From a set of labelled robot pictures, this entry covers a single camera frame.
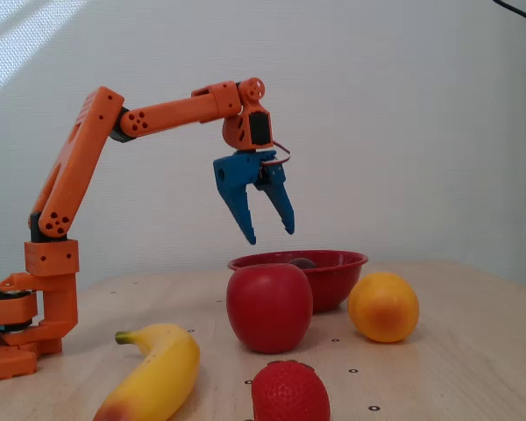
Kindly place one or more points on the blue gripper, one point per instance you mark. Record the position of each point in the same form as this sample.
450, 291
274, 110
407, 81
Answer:
238, 173

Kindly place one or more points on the dark purple plum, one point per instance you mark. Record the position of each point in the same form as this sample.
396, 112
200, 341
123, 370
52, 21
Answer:
302, 263

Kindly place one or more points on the orange robot base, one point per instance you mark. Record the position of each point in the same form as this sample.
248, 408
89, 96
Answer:
6, 364

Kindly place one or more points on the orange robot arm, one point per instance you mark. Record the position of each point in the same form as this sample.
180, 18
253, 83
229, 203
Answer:
79, 158

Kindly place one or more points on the red bowl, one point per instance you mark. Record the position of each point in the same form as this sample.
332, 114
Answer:
333, 285

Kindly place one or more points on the red apple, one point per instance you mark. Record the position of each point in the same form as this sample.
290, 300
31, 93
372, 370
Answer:
267, 307

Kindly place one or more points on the orange fruit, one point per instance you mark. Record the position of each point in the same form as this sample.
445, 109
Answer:
383, 307

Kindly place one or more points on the red strawberry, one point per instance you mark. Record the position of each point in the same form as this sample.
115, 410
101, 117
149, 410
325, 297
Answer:
289, 392

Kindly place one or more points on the yellow banana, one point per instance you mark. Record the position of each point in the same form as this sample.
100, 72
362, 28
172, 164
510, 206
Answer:
166, 373

